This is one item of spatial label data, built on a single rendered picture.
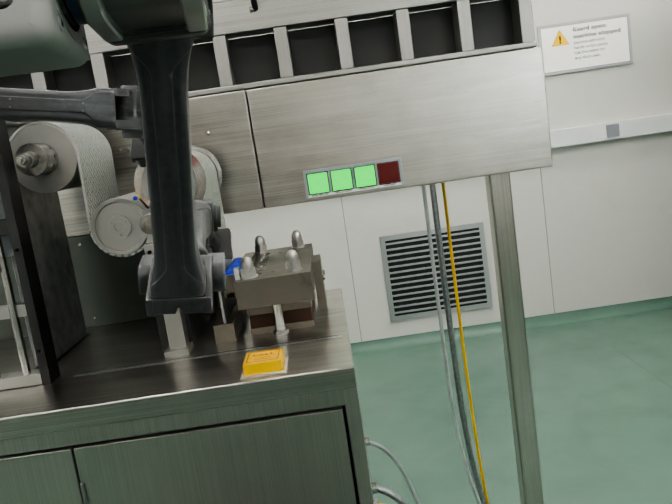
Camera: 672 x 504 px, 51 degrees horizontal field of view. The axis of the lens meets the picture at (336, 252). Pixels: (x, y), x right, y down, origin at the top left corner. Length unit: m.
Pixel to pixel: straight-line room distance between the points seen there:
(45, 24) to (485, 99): 1.47
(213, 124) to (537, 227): 2.86
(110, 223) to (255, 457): 0.57
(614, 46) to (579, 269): 1.30
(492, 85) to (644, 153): 2.77
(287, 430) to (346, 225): 2.93
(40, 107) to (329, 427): 0.72
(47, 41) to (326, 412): 0.95
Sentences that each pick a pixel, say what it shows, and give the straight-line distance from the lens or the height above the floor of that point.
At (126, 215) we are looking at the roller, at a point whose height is 1.20.
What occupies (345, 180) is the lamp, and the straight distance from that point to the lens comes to 1.79.
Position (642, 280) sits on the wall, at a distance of 4.64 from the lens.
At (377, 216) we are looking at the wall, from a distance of 4.16.
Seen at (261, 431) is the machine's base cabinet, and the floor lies 0.79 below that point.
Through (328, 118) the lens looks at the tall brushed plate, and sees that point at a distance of 1.80.
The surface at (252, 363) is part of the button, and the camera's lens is 1.27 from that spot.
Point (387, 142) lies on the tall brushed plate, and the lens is 1.80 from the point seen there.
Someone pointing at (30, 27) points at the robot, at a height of 1.38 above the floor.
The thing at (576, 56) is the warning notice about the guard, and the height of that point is 1.54.
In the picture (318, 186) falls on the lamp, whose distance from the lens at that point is 1.79.
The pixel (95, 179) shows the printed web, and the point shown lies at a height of 1.28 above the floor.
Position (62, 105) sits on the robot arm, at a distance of 1.21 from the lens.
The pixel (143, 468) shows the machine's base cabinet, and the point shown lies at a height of 0.76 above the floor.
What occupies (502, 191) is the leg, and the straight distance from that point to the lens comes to 2.03.
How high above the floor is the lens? 1.29
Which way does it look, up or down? 9 degrees down
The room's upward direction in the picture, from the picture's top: 8 degrees counter-clockwise
